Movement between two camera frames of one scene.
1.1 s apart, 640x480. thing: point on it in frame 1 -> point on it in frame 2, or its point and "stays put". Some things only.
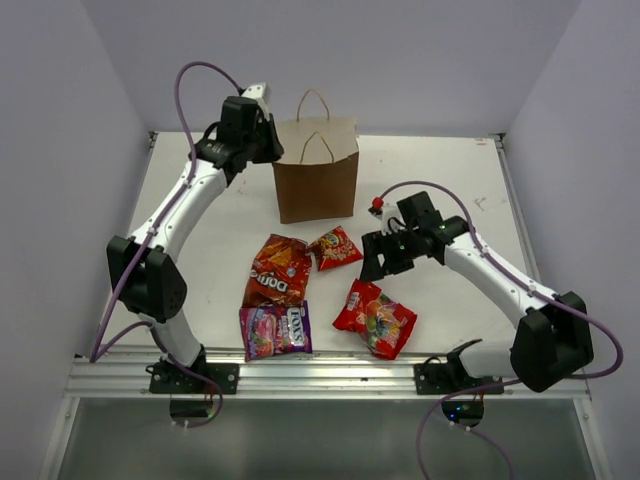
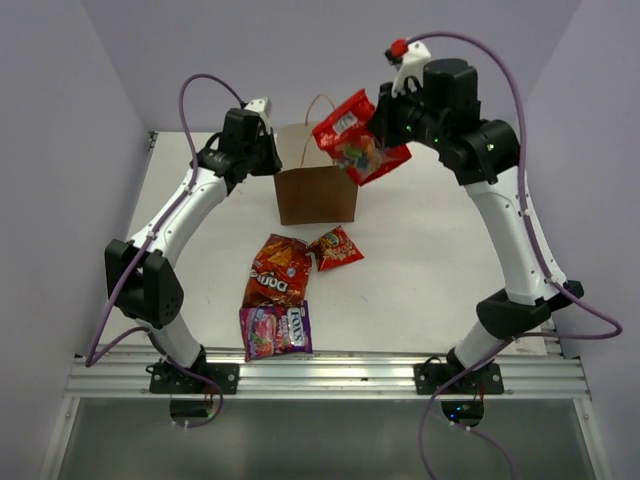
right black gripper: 374,244 -> 381,122
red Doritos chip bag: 280,273 stays put
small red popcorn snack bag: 333,248 stays put
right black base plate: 443,378 stays put
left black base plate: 166,378 stays put
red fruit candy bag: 384,323 -> 346,135
